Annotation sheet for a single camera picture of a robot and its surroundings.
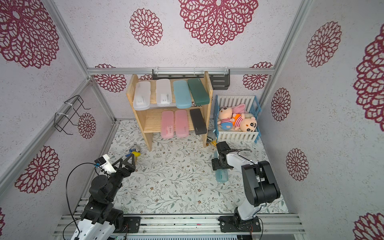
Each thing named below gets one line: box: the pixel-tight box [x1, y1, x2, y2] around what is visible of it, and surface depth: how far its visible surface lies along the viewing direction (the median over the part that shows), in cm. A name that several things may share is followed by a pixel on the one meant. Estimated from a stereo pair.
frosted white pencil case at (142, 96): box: [133, 81, 151, 111], surface depth 70 cm
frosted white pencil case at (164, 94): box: [155, 78, 173, 107], surface depth 73 cm
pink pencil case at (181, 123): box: [175, 109, 189, 138], surface depth 91 cm
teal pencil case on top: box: [173, 80, 192, 109], surface depth 72 cm
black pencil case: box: [189, 108, 207, 135], surface depth 90 cm
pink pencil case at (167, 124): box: [161, 110, 174, 138], surface depth 89 cm
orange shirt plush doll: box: [232, 113, 258, 133], surface depth 103 cm
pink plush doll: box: [217, 104, 240, 131], surface depth 107 cm
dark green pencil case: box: [187, 78, 210, 106], surface depth 74 cm
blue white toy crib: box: [213, 95, 262, 144], surface depth 109 cm
